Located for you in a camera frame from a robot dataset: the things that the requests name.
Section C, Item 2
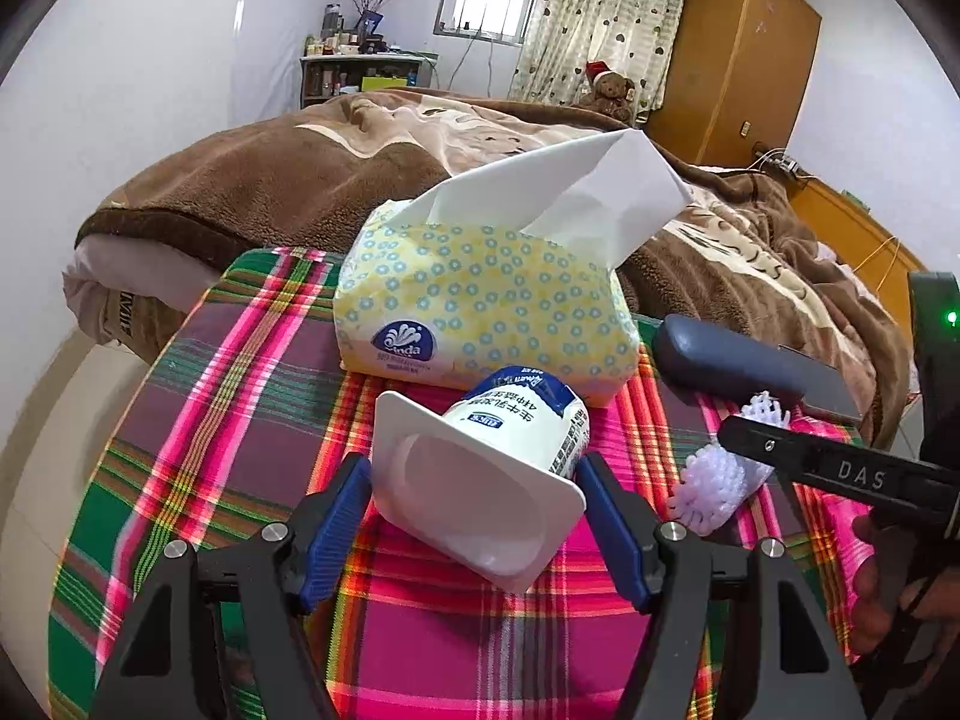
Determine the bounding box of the orange charging cable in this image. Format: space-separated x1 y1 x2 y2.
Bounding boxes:
855 236 931 293

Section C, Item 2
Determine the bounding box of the wooden bed headboard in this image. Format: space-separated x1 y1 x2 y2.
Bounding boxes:
787 178 931 327

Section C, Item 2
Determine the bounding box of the white yogurt cup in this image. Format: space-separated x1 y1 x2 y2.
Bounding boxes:
373 364 592 595

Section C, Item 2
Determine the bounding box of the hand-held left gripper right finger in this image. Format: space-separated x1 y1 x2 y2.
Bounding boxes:
576 452 848 720

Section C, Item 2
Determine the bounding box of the wooden wardrobe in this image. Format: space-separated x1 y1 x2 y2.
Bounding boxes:
645 0 822 166

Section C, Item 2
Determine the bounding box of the power strip with plugs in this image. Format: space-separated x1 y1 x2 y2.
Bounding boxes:
750 148 807 179

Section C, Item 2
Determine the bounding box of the row of toiletry bottles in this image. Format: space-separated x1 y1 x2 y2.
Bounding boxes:
304 4 391 57

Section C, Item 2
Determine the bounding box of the brown teddy bear red hat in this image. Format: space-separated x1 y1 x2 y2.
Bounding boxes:
577 60 638 125

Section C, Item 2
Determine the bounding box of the heart patterned curtain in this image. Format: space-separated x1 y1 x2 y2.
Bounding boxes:
508 0 691 112

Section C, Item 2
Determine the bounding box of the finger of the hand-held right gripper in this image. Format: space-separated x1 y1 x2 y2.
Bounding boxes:
718 414 826 482

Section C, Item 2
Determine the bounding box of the small barred window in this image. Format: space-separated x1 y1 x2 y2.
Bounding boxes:
433 0 542 46

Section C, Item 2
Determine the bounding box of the cluttered storage shelf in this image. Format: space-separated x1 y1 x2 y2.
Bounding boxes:
300 49 440 110

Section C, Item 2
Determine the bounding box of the yellow dotted tissue pack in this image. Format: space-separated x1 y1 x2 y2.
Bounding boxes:
334 127 695 410

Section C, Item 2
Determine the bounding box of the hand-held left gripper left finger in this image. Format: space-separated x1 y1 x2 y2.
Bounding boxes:
88 454 374 720

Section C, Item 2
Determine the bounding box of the dark blue glasses case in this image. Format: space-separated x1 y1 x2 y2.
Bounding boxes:
651 313 841 410

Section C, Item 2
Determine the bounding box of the brown beige fleece blanket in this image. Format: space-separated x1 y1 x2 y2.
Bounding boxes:
75 86 912 451

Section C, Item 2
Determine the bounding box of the white foam fruit net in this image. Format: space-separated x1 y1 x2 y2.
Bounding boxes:
670 390 794 537

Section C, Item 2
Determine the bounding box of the person's right hand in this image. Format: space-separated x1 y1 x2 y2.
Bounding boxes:
849 514 960 657

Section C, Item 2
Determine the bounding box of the black smartphone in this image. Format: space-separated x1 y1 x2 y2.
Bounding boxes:
778 343 863 425

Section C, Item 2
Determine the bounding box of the pink green plaid cloth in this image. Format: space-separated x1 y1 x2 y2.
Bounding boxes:
46 246 878 720

